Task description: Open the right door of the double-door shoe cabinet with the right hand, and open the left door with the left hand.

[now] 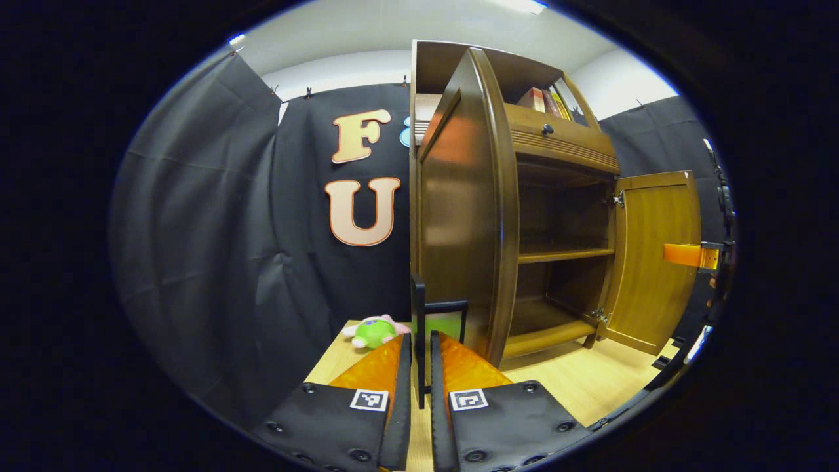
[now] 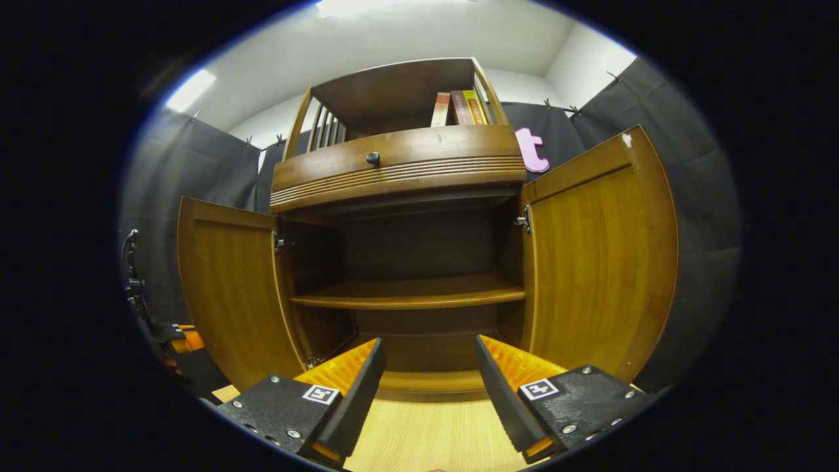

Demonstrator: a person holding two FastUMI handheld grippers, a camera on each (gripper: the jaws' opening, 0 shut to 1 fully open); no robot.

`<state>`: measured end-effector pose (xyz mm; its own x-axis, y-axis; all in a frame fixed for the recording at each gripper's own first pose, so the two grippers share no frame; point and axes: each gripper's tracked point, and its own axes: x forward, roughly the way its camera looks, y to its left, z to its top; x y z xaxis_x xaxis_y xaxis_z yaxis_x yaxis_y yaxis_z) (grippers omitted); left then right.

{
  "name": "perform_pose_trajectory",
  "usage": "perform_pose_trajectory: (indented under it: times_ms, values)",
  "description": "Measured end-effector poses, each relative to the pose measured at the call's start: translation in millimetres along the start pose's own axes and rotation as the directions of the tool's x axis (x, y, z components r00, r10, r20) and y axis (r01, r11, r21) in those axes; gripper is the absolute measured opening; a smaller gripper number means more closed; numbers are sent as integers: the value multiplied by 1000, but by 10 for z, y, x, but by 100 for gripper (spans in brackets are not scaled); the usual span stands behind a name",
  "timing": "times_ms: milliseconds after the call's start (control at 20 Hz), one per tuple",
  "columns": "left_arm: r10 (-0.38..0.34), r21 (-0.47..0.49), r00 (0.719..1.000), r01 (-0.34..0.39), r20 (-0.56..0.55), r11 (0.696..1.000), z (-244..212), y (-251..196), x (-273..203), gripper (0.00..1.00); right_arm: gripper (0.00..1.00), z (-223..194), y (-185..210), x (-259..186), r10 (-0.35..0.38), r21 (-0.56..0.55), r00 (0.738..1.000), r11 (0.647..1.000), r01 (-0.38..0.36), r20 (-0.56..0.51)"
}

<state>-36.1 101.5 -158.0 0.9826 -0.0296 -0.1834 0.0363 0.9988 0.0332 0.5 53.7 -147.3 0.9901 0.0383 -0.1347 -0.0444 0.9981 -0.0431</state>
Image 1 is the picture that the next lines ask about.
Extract green plush toy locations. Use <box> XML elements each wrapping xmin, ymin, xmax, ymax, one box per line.
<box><xmin>341</xmin><ymin>315</ymin><xmax>412</xmax><ymax>350</ymax></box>

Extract wooden shoe cabinet door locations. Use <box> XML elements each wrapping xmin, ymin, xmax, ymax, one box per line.
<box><xmin>417</xmin><ymin>47</ymin><xmax>520</xmax><ymax>368</ymax></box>
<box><xmin>593</xmin><ymin>170</ymin><xmax>702</xmax><ymax>357</ymax></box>

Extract wooden inner shelf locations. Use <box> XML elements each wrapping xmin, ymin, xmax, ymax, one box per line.
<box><xmin>518</xmin><ymin>248</ymin><xmax>617</xmax><ymax>265</ymax></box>

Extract wooden double-door shoe cabinet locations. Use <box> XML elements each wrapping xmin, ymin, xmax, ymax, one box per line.
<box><xmin>410</xmin><ymin>39</ymin><xmax>702</xmax><ymax>368</ymax></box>

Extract black backdrop cloth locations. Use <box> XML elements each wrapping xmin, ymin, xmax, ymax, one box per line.
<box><xmin>110</xmin><ymin>49</ymin><xmax>738</xmax><ymax>430</ymax></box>

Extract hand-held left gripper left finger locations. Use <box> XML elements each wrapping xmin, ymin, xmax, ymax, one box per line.
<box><xmin>253</xmin><ymin>333</ymin><xmax>413</xmax><ymax>472</ymax></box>

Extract black door handle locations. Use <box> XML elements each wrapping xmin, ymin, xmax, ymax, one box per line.
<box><xmin>410</xmin><ymin>273</ymin><xmax>428</xmax><ymax>410</ymax></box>

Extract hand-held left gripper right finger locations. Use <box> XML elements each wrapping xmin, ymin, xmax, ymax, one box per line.
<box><xmin>429</xmin><ymin>331</ymin><xmax>595</xmax><ymax>472</ymax></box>

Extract blue book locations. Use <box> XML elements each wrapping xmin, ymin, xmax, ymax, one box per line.
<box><xmin>685</xmin><ymin>324</ymin><xmax>714</xmax><ymax>364</ymax></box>

